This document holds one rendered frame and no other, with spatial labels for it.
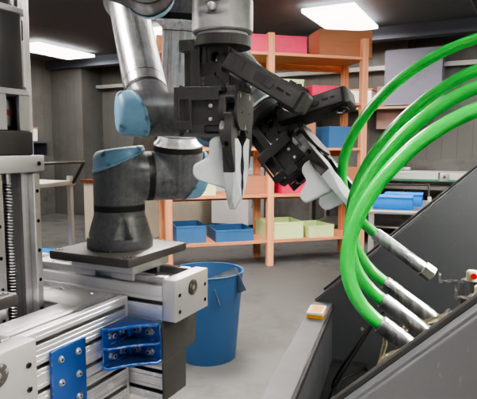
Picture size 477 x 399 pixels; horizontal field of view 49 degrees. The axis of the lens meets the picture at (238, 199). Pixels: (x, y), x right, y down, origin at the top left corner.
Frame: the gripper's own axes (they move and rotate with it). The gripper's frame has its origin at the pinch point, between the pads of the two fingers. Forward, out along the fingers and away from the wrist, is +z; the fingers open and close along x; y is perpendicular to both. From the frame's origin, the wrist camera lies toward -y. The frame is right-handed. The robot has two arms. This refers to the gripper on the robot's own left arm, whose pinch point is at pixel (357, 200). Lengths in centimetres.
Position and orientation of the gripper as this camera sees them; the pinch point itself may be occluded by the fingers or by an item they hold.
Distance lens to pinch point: 74.3
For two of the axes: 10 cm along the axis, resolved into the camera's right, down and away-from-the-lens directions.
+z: 5.2, 7.5, -4.0
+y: -7.1, 6.5, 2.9
